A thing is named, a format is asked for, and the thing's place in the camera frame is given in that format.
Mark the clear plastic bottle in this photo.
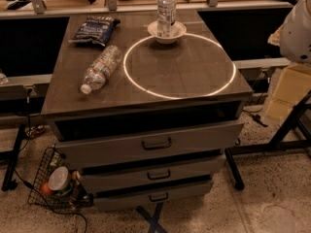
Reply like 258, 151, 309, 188
157, 0, 176, 27
81, 46, 122, 94

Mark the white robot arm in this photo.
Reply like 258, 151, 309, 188
267, 0, 311, 64

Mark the clear plastic bottle lying down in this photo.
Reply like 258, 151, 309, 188
81, 46, 122, 94

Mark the white paper bowl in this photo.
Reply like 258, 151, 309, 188
147, 21, 187, 45

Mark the grey drawer cabinet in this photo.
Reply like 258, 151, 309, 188
42, 10, 252, 199

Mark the top grey drawer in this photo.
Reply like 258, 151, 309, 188
56, 120, 243, 169

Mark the grey drawer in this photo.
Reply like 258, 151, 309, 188
94, 180, 213, 212
56, 120, 243, 169
80, 154, 225, 193

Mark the bottom grey drawer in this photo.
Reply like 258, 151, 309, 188
94, 180, 213, 212

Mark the middle grey drawer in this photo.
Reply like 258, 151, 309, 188
80, 154, 225, 193

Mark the blue chip bag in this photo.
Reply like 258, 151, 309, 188
69, 16, 121, 47

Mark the orange ball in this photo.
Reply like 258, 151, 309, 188
40, 183, 53, 196

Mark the black left stand leg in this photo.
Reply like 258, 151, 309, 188
0, 124, 26, 191

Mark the black wire basket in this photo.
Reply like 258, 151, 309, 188
28, 148, 93, 211

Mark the black table leg frame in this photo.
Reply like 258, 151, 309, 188
225, 90, 311, 190

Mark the black power cable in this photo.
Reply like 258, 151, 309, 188
13, 168, 89, 233

